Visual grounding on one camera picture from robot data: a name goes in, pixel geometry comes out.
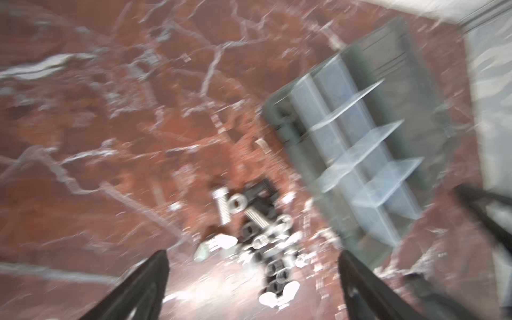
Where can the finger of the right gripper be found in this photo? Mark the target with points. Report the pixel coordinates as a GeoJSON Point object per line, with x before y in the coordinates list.
{"type": "Point", "coordinates": [470, 195]}

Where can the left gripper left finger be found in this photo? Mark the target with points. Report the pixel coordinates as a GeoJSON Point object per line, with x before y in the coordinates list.
{"type": "Point", "coordinates": [140, 296]}

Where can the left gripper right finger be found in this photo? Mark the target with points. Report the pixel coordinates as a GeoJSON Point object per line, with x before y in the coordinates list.
{"type": "Point", "coordinates": [368, 297]}

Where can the grey plastic organizer box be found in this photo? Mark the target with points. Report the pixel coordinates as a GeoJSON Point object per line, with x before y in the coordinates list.
{"type": "Point", "coordinates": [368, 133]}

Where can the pile of screws and nuts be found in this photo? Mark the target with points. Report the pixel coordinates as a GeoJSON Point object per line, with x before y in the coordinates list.
{"type": "Point", "coordinates": [270, 240]}

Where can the silver wing nut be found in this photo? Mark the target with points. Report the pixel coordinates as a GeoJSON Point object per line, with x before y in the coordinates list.
{"type": "Point", "coordinates": [212, 244]}

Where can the silver hex bolt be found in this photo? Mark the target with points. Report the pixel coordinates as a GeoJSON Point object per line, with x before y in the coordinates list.
{"type": "Point", "coordinates": [220, 196]}

